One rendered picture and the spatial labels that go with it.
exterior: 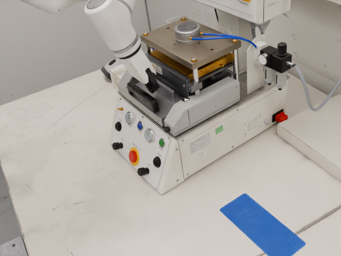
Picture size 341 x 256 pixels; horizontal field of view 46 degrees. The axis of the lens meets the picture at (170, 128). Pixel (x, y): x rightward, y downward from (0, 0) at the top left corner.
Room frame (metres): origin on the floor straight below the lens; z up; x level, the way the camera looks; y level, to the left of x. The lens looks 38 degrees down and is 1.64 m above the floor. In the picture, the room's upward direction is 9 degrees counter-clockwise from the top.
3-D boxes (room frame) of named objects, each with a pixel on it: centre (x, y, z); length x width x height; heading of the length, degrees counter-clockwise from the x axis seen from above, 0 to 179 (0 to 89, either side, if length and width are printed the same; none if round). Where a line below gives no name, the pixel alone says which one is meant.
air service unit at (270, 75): (0.99, -0.32, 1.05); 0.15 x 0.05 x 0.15; 30
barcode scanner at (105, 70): (1.62, 0.17, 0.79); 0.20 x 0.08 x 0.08; 113
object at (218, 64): (1.11, -0.10, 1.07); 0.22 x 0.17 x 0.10; 30
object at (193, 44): (1.11, -0.13, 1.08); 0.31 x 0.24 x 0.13; 30
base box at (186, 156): (1.10, -0.10, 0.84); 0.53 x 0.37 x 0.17; 120
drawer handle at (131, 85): (1.02, 0.07, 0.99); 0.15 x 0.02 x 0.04; 30
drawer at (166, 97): (1.09, -0.05, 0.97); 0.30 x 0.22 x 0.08; 120
